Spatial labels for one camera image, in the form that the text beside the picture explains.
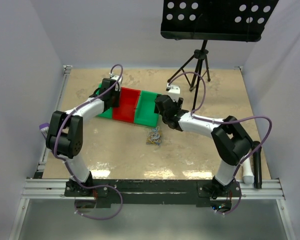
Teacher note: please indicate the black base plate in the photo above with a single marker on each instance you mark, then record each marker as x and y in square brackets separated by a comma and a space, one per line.
[200, 193]

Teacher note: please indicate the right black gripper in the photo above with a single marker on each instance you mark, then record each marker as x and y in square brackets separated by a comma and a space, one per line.
[178, 105]

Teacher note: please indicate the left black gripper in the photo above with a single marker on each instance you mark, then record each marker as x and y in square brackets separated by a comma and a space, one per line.
[116, 104]

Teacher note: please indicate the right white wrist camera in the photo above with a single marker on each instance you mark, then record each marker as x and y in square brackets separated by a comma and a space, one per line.
[173, 91]

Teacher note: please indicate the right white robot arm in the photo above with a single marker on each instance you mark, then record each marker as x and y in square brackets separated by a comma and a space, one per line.
[231, 140]

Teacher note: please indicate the green plastic bin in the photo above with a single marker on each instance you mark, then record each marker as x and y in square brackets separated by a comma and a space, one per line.
[145, 111]
[102, 87]

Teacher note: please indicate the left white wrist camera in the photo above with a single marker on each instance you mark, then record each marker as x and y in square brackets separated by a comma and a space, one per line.
[118, 79]

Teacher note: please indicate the purple holder block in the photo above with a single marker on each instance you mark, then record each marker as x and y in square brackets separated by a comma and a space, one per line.
[44, 128]

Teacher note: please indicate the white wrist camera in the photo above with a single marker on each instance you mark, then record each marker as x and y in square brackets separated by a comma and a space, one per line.
[173, 91]
[118, 79]

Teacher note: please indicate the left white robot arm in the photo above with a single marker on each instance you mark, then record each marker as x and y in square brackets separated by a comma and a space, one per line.
[65, 131]

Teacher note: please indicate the white microphone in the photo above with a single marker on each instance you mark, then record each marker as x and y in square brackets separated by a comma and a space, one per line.
[247, 173]

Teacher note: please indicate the red plastic bin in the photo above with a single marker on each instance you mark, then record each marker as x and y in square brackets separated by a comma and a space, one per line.
[128, 102]

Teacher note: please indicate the black music stand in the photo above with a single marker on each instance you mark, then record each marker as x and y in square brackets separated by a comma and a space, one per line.
[215, 20]

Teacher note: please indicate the black microphone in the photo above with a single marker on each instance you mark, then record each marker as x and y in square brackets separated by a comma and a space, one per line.
[257, 165]

